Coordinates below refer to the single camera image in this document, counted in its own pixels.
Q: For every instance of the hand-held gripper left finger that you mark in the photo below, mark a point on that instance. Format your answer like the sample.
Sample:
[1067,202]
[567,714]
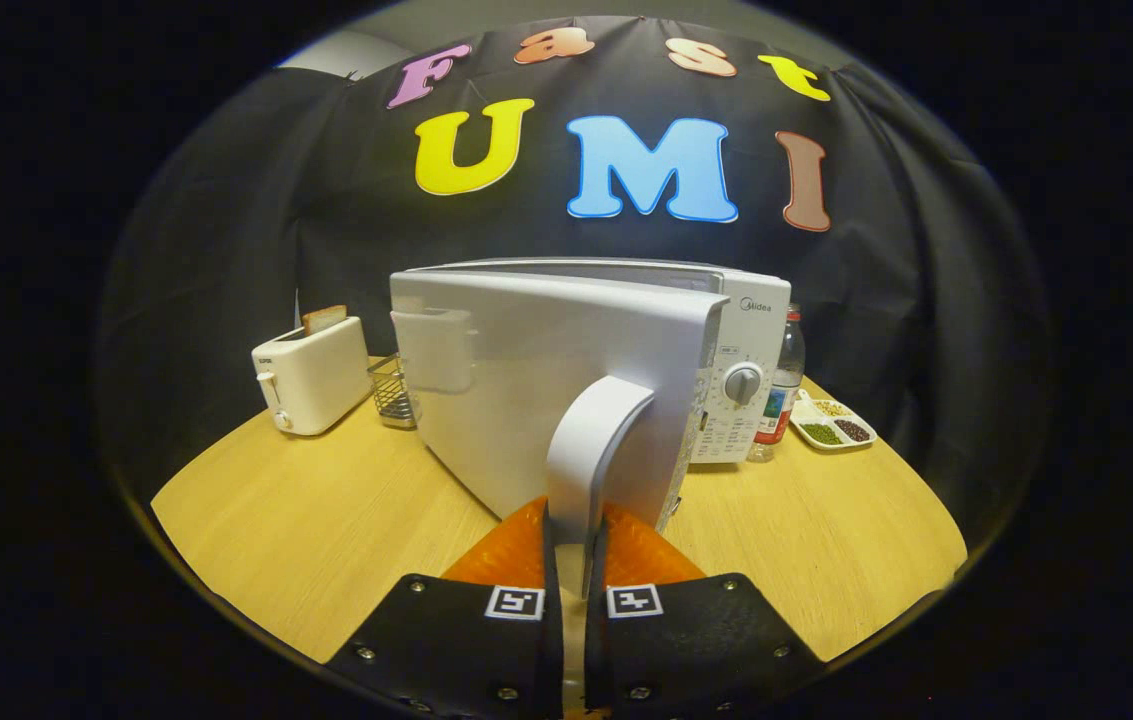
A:
[553,620]

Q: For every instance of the black backdrop cloth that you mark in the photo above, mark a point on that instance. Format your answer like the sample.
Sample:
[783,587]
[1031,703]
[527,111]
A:
[226,220]

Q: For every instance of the white divided dish of beans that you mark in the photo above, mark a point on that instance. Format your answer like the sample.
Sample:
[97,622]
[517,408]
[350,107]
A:
[831,432]

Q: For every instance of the white microwave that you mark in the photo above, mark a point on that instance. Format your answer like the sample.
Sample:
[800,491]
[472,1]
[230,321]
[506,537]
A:
[546,350]

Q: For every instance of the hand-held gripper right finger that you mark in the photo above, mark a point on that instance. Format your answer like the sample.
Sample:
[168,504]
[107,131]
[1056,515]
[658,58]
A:
[594,640]

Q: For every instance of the brown toast slice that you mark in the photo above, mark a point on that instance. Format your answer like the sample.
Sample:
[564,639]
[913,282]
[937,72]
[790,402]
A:
[325,319]

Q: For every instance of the clear plastic water bottle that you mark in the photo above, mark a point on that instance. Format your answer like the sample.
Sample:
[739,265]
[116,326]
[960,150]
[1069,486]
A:
[781,400]

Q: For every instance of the white toaster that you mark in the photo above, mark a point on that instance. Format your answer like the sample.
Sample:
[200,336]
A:
[316,380]

